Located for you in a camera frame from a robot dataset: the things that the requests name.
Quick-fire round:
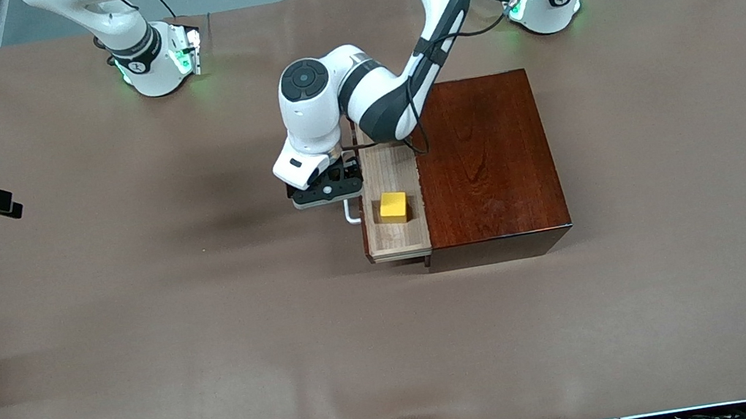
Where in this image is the yellow wooden block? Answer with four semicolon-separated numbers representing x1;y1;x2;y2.
377;189;412;227

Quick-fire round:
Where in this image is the light wooden drawer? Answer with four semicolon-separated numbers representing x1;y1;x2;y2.
345;111;434;265

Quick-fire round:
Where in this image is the dark brown wooden cabinet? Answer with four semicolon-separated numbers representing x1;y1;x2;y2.
399;65;578;274

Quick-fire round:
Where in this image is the brown table cloth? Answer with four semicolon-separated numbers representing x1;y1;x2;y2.
0;0;746;419

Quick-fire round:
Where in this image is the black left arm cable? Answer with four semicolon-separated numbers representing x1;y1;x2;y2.
333;0;558;165

